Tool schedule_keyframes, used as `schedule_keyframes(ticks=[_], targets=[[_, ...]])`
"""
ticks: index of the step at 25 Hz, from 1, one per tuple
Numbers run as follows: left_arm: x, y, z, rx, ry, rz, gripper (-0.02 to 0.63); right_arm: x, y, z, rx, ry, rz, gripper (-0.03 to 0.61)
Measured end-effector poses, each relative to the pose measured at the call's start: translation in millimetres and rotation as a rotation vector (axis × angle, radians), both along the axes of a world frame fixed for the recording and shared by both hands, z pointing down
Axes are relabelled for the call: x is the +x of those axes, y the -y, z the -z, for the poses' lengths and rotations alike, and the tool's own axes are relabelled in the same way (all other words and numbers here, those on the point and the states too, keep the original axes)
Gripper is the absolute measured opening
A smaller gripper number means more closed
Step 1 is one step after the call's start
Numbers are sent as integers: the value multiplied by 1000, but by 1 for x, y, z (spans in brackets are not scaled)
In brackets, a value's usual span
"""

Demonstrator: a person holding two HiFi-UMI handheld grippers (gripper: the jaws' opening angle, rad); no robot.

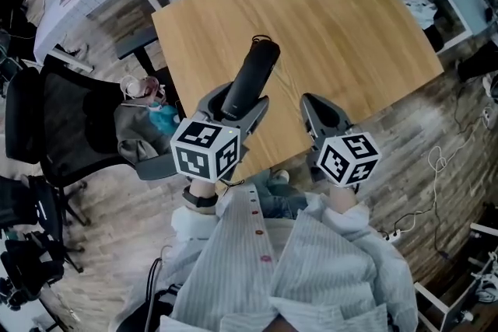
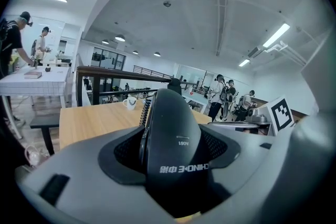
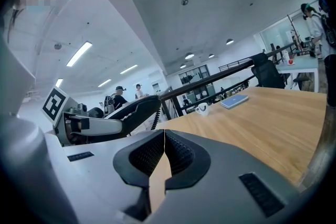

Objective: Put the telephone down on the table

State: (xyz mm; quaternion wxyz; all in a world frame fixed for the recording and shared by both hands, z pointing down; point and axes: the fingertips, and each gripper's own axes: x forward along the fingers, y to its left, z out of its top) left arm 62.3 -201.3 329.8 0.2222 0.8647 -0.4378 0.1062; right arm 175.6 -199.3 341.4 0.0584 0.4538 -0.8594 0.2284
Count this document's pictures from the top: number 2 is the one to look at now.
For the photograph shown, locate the dark metal railing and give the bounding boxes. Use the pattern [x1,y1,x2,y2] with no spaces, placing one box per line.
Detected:
[76,65,197,107]

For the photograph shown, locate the black framed window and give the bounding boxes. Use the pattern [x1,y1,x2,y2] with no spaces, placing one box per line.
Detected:
[91,47,127,71]

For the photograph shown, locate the ceiling air conditioner unit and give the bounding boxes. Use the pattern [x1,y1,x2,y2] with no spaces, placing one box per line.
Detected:
[248,46,265,59]

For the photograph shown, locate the black telephone handset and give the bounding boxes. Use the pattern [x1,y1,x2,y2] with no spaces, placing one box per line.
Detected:
[138,88,233,220]

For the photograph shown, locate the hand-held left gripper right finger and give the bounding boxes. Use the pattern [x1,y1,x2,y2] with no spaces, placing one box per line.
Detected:
[198,123,302,224]

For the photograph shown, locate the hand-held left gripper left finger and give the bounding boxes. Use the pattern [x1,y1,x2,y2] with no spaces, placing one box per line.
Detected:
[15,125,171,224]

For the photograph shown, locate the round wooden table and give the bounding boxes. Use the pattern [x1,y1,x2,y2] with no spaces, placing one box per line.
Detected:
[59,101,212,151]

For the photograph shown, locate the black phone cord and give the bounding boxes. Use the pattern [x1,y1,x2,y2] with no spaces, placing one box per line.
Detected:
[139,98,153,127]

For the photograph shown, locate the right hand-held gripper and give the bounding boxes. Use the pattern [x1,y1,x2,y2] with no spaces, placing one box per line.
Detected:
[209,95,295,137]

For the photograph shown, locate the white checkered cloth table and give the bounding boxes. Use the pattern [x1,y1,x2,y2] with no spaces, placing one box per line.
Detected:
[0,65,70,140]

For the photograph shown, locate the white ceiling pipes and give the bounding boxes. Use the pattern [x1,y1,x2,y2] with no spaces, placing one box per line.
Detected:
[209,0,229,57]

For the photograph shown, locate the white mug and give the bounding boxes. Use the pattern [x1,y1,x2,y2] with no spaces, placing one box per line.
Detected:
[122,97,138,111]

